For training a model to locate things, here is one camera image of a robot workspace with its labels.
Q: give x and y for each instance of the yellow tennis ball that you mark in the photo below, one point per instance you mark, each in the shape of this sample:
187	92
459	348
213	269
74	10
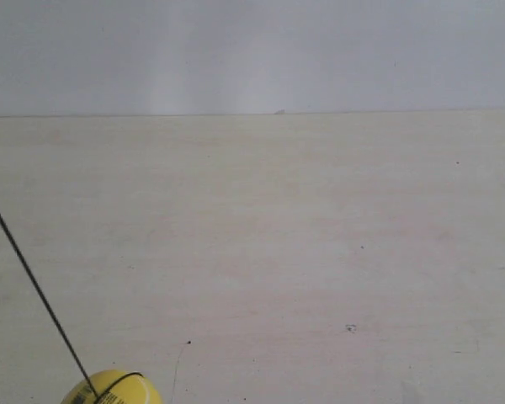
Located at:
114	386

